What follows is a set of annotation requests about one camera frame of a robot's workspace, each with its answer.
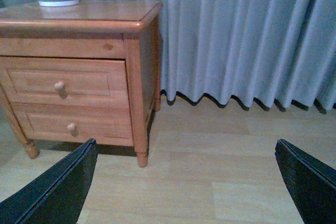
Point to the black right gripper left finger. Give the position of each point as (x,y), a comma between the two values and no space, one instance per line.
(58,194)

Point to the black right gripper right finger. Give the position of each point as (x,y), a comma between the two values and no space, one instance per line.
(310,183)

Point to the wooden drawer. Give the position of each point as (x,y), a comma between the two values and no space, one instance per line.
(81,82)
(75,123)

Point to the wooden nightstand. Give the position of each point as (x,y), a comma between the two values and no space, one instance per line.
(94,30)

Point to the grey curtain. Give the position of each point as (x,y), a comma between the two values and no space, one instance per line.
(257,50)

